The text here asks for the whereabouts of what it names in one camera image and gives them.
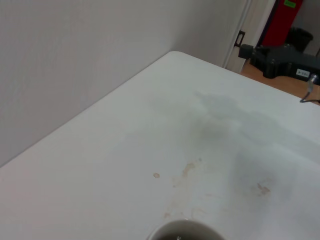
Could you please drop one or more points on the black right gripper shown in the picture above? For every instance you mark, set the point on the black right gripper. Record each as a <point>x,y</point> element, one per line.
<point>287,62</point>

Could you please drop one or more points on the grey ceramic cup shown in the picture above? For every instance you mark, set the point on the grey ceramic cup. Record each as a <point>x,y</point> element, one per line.
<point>160,231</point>

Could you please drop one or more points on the red cabinet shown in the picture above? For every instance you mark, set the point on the red cabinet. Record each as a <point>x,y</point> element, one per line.
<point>280,22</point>

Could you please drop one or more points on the black waste bin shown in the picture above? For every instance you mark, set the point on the black waste bin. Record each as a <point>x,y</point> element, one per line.
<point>301,37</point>

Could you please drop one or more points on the green label sticker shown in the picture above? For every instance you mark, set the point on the green label sticker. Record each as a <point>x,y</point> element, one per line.
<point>290,3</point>

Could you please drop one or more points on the white door frame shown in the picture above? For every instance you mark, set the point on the white door frame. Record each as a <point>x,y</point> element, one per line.
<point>246,15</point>

